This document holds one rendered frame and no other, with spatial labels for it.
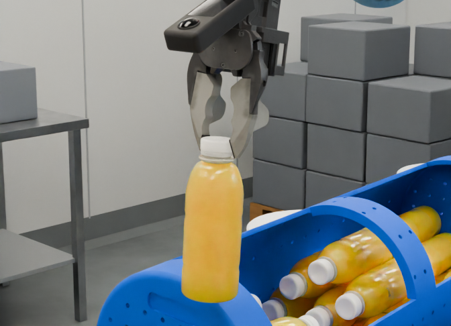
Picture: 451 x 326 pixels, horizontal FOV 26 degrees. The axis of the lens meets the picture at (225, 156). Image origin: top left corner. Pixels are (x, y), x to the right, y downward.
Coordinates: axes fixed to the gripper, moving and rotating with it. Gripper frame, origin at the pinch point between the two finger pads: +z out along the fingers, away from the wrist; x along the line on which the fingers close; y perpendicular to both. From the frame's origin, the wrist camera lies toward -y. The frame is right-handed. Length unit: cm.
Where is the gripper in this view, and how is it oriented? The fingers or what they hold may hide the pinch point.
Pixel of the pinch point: (217, 143)
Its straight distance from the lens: 112.2
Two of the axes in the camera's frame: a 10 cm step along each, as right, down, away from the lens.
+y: 5.4, -0.1, 8.4
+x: -8.3, -1.5, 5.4
